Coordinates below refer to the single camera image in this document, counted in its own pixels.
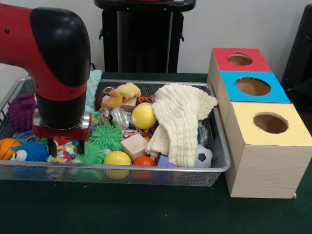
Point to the yellow tennis ball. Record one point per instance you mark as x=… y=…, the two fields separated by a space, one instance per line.
x=143 y=115

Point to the purple knobbly ball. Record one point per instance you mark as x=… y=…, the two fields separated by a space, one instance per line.
x=20 y=114

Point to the green spiky puffer ball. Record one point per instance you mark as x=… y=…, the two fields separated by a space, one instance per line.
x=107 y=136

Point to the cream muslin cloth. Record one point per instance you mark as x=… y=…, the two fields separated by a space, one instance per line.
x=180 y=117

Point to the dark green table cloth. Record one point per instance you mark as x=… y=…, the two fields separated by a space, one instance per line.
x=122 y=212
x=303 y=85

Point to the smooth yellow ball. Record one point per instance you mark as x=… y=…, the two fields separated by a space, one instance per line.
x=117 y=158

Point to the small soccer ball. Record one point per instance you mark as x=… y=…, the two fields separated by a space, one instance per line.
x=204 y=156

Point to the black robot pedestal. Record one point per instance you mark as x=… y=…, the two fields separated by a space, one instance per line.
x=146 y=44

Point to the shallow clear mesh bin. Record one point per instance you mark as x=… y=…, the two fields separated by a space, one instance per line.
x=170 y=178

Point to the plain wooden cube block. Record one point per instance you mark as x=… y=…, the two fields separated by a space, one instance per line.
x=135 y=146

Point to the blue puffer toy with eyes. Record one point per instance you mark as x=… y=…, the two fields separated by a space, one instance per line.
x=36 y=152

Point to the black chair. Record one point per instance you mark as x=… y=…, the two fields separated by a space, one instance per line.
x=299 y=48

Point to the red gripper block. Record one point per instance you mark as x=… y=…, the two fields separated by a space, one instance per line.
x=63 y=134

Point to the small orange basketball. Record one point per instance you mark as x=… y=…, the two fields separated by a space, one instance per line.
x=8 y=148

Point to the wooden box with three holes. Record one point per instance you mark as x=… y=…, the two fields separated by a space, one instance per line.
x=268 y=170

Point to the colourful print cloth with white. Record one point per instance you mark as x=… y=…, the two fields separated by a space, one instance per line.
x=65 y=152

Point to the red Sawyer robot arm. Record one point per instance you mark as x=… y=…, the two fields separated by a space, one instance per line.
x=61 y=48

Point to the mint muslin cloth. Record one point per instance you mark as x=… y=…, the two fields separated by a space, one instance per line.
x=93 y=83

